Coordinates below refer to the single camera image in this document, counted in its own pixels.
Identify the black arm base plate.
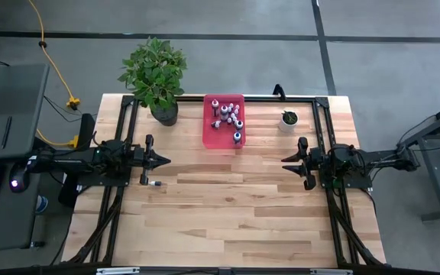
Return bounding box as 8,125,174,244
317,158,374,191
63,167,132,189

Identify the yellow extension cable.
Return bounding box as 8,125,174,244
35,128,80,149
27,0,82,112

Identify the black metal stand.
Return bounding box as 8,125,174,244
396,95,440,222

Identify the leafy plant in black pot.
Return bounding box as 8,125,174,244
117,36,188,127

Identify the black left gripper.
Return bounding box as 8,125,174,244
133,134,172,186

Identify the black upright box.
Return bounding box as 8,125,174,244
77,112,96,150

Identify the black computer mouse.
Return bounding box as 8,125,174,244
8,167,31,194

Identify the pink translucent plastic bin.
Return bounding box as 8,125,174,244
202,93,247,150

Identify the dark grey desk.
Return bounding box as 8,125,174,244
0,63,51,254

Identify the black pen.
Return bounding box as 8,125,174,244
1,115,13,150

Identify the silver metal bracket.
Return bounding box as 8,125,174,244
96,267,141,275
310,268,354,275

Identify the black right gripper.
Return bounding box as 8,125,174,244
280,136,322,191

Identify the succulent in white pot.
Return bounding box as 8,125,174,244
279,109,300,134

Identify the black hook clamp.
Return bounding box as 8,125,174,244
272,83,287,102

